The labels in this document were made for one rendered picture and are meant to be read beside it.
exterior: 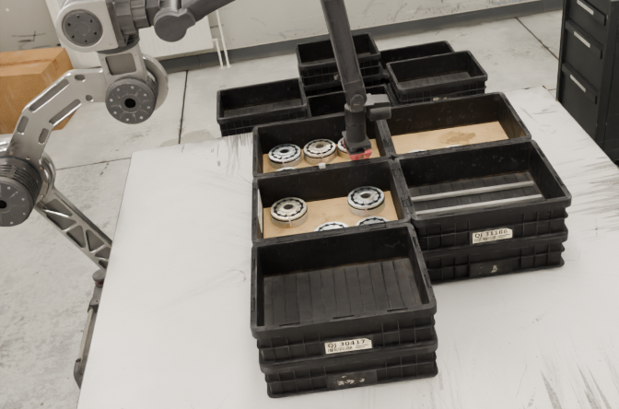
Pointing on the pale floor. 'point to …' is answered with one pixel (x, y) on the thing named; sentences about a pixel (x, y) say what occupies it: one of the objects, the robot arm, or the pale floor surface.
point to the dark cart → (590, 54)
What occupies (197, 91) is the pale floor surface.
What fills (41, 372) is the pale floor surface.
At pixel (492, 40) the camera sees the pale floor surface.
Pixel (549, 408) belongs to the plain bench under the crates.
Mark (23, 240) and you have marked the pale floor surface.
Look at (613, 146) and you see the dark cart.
